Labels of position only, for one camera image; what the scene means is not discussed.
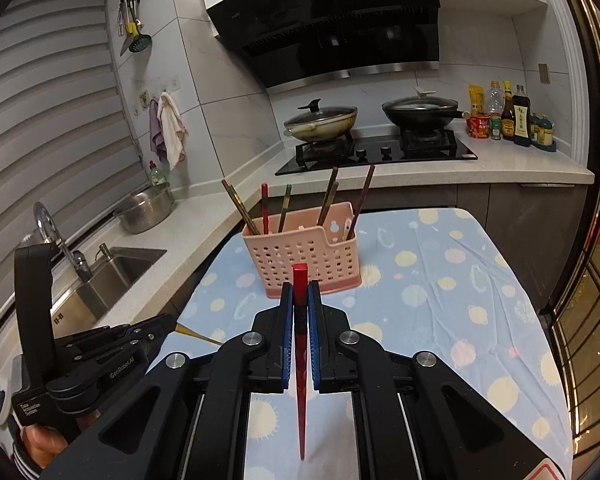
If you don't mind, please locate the red spiral chopstick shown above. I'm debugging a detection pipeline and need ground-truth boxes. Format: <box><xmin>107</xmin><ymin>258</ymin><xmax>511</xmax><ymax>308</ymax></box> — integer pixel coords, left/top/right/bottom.
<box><xmin>292</xmin><ymin>263</ymin><xmax>309</xmax><ymax>460</ymax></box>

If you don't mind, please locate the gold flower spoon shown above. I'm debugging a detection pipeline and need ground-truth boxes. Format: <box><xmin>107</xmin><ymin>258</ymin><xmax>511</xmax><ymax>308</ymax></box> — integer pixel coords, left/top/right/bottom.
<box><xmin>174</xmin><ymin>323</ymin><xmax>222</xmax><ymax>346</ymax></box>

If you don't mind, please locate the green chopstick gold band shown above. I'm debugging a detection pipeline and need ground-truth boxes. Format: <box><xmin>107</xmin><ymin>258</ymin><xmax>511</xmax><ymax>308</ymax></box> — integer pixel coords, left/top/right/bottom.
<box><xmin>227</xmin><ymin>184</ymin><xmax>261</xmax><ymax>236</ymax></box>

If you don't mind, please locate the dark maroon chopstick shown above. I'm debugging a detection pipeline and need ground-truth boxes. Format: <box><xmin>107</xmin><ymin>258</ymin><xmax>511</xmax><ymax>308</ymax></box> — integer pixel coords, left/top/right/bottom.
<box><xmin>317</xmin><ymin>181</ymin><xmax>339</xmax><ymax>226</ymax></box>

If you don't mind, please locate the maroon chopstick outermost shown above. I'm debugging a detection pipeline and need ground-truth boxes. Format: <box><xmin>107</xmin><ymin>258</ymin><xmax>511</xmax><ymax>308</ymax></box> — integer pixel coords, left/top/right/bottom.
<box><xmin>345</xmin><ymin>164</ymin><xmax>375</xmax><ymax>240</ymax></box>

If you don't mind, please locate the bright red chopstick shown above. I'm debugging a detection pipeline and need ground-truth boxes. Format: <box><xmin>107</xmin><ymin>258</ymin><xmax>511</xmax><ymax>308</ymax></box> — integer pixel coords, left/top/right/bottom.
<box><xmin>260</xmin><ymin>183</ymin><xmax>270</xmax><ymax>235</ymax></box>

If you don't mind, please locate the dark red chopstick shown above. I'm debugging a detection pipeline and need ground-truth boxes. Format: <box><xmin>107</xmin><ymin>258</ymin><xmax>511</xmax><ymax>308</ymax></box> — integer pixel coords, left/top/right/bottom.
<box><xmin>316</xmin><ymin>167</ymin><xmax>338</xmax><ymax>226</ymax></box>

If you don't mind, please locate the chrome kitchen faucet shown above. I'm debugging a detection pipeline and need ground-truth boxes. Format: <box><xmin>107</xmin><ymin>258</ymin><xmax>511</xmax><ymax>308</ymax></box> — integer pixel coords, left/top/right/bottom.
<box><xmin>19</xmin><ymin>202</ymin><xmax>93</xmax><ymax>283</ymax></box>

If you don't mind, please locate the person's left hand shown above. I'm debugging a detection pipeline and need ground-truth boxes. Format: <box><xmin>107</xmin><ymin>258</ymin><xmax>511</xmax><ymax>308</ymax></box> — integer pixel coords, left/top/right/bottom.
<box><xmin>19</xmin><ymin>408</ymin><xmax>102</xmax><ymax>470</ymax></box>

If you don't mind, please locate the pink perforated utensil basket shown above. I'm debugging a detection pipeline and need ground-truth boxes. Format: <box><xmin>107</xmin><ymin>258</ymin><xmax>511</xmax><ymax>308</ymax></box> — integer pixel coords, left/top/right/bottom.
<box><xmin>242</xmin><ymin>202</ymin><xmax>362</xmax><ymax>299</ymax></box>

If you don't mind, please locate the stainless steel sink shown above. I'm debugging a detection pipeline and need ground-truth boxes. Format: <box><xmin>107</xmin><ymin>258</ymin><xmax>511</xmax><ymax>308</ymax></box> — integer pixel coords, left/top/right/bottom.
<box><xmin>50</xmin><ymin>247</ymin><xmax>166</xmax><ymax>338</ymax></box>

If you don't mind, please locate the green chopstick in basket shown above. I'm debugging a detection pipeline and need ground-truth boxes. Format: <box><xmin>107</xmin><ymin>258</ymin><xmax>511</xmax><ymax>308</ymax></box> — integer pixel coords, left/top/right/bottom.
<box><xmin>277</xmin><ymin>184</ymin><xmax>292</xmax><ymax>233</ymax></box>

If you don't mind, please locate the stainless steel bowl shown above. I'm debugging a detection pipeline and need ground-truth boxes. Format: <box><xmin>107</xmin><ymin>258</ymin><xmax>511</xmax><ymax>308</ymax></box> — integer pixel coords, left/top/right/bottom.
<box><xmin>114</xmin><ymin>183</ymin><xmax>174</xmax><ymax>234</ymax></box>

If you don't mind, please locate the black gas stove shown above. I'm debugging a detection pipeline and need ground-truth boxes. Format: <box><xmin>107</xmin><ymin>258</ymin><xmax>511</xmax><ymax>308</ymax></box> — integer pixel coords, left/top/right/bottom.
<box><xmin>276</xmin><ymin>129</ymin><xmax>478</xmax><ymax>176</ymax></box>

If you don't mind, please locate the green dish soap bottle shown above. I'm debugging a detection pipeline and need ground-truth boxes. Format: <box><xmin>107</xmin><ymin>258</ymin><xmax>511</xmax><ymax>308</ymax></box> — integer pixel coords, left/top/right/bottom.
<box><xmin>148</xmin><ymin>160</ymin><xmax>169</xmax><ymax>186</ymax></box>

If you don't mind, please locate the beige wok with lid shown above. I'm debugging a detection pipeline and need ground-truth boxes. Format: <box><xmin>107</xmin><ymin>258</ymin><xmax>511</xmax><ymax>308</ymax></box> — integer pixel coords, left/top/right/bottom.
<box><xmin>284</xmin><ymin>99</ymin><xmax>358</xmax><ymax>143</ymax></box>

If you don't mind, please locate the purple hanging cloth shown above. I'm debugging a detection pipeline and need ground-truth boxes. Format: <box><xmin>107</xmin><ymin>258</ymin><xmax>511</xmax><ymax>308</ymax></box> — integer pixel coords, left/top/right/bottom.
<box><xmin>149</xmin><ymin>99</ymin><xmax>168</xmax><ymax>162</ymax></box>

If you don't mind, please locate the white pink hanging towel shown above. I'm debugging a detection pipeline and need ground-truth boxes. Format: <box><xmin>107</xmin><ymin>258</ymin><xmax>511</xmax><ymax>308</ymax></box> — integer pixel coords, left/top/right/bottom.
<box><xmin>158</xmin><ymin>91</ymin><xmax>188</xmax><ymax>170</ymax></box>

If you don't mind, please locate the black wok with lid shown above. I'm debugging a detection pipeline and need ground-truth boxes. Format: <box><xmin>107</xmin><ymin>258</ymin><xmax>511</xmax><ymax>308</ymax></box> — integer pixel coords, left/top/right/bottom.
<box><xmin>381</xmin><ymin>87</ymin><xmax>466</xmax><ymax>131</ymax></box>

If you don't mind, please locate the red seasoning jar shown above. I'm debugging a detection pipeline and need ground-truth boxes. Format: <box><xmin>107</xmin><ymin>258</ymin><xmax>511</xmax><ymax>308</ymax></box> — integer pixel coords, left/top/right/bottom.
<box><xmin>466</xmin><ymin>114</ymin><xmax>491</xmax><ymax>139</ymax></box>

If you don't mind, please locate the yellow seasoning packet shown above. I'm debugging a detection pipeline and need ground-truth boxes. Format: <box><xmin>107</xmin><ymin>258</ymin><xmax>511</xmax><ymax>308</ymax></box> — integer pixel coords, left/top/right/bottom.
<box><xmin>468</xmin><ymin>84</ymin><xmax>484</xmax><ymax>116</ymax></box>

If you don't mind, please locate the clear plastic bottle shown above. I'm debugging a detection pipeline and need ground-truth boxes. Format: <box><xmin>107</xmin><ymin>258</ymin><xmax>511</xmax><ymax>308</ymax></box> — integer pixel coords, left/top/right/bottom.
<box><xmin>484</xmin><ymin>80</ymin><xmax>505</xmax><ymax>117</ymax></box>

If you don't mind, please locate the brown sauce bottle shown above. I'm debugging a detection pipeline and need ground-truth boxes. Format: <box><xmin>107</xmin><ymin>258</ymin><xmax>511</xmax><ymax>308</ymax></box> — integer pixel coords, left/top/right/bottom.
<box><xmin>501</xmin><ymin>80</ymin><xmax>515</xmax><ymax>141</ymax></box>

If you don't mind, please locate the small teal jar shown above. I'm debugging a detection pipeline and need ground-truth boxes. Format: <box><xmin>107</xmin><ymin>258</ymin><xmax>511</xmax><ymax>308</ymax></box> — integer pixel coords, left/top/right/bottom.
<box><xmin>530</xmin><ymin>113</ymin><xmax>557</xmax><ymax>153</ymax></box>

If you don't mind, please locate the black range hood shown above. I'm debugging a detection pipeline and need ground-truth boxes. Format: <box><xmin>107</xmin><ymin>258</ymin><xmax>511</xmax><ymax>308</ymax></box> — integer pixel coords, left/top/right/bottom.
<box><xmin>208</xmin><ymin>0</ymin><xmax>440</xmax><ymax>92</ymax></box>

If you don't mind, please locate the dark soy sauce bottle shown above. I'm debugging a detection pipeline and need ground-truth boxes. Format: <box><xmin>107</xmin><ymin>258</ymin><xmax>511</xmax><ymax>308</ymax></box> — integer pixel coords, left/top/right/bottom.
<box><xmin>513</xmin><ymin>84</ymin><xmax>531</xmax><ymax>148</ymax></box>

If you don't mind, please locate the green hanging strainer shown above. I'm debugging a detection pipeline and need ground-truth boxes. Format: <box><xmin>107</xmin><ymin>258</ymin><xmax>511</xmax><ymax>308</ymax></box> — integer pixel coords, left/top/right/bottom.
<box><xmin>118</xmin><ymin>0</ymin><xmax>152</xmax><ymax>56</ymax></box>

